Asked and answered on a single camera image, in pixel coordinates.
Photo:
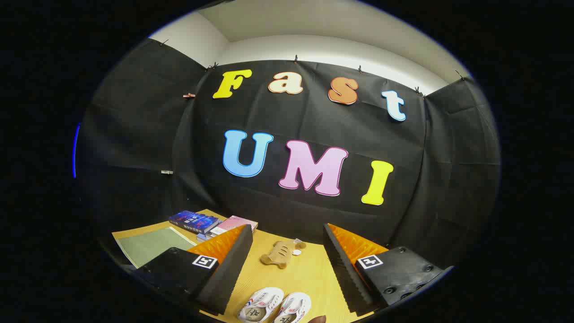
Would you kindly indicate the light blue book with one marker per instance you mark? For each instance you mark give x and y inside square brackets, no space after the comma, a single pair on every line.
[202,237]

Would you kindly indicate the beige fabric storage box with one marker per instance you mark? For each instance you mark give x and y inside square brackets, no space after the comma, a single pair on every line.
[152,246]

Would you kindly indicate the white shoe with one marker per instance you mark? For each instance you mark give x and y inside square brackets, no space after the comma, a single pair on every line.
[296,307]
[262,301]

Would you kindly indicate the pink book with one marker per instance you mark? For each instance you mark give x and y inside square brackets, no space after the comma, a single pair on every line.
[233,223]

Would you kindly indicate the brown plush toy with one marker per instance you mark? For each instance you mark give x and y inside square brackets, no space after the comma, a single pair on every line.
[280,253]

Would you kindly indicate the black backdrop cloth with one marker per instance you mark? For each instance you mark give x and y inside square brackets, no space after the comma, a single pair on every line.
[314,125]

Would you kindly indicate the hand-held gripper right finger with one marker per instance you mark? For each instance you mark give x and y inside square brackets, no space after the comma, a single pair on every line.
[341,269]

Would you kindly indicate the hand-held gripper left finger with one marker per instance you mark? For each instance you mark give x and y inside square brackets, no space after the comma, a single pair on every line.
[233,269]

